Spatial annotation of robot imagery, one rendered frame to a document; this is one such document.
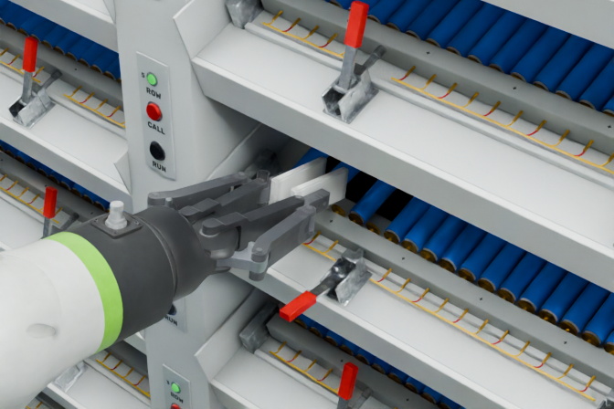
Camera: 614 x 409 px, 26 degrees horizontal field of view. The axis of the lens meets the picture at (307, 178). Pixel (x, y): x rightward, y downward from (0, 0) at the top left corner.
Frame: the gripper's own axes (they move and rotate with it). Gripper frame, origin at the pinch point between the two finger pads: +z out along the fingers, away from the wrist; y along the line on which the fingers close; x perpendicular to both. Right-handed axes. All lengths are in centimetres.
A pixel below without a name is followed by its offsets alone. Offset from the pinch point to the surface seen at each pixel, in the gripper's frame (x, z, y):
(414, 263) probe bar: 3.8, 2.6, -10.4
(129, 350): 40, 11, 32
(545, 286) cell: 2.3, 6.2, -21.1
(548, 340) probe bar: 4.1, 2.0, -24.4
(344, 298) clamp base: 8.1, -1.0, -6.1
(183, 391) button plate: 31.1, 2.0, 14.6
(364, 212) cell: 3.0, 5.2, -2.7
